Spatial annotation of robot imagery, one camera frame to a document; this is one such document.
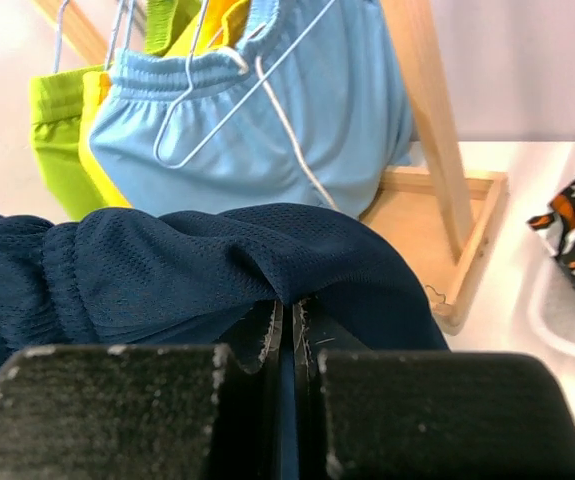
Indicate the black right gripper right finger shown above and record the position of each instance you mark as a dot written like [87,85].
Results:
[366,414]

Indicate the blue hanger of green shorts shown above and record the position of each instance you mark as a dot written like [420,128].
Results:
[59,35]

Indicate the blue hanger of light shorts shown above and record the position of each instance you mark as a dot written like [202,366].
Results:
[193,47]

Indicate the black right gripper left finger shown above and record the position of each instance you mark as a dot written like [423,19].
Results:
[145,412]

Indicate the lime green shorts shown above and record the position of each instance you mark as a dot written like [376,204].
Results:
[63,107]

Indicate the light blue shorts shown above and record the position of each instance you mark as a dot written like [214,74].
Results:
[327,123]

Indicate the blue hanger of yellow shorts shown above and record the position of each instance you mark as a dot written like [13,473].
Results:
[127,8]

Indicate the navy blue shorts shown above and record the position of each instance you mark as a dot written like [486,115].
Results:
[123,277]

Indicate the blue hanger of camouflage shorts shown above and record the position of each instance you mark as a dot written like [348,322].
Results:
[231,75]

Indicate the yellow shorts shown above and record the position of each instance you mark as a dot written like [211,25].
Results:
[143,86]

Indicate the wooden clothes rack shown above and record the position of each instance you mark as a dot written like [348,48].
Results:
[438,217]

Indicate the white plastic basket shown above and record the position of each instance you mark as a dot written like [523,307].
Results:
[551,310]

